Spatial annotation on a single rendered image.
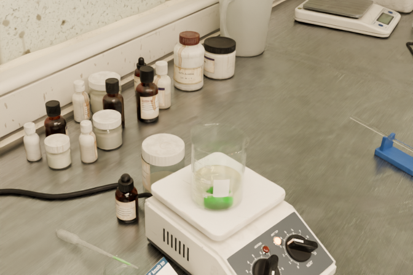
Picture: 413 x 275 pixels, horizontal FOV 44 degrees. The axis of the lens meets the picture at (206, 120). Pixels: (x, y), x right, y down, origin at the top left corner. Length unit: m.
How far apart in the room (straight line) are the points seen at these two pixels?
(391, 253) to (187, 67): 0.51
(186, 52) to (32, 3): 0.29
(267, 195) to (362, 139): 0.35
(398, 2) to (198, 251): 1.20
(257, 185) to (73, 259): 0.24
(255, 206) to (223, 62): 0.52
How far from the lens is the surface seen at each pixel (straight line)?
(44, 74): 0.90
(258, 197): 0.61
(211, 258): 0.57
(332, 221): 0.73
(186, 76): 1.01
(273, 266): 0.56
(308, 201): 0.76
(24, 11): 0.91
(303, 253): 0.61
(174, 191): 0.61
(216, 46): 1.05
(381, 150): 0.88
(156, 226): 0.63
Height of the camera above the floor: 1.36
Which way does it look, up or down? 30 degrees down
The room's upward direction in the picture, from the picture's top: 2 degrees clockwise
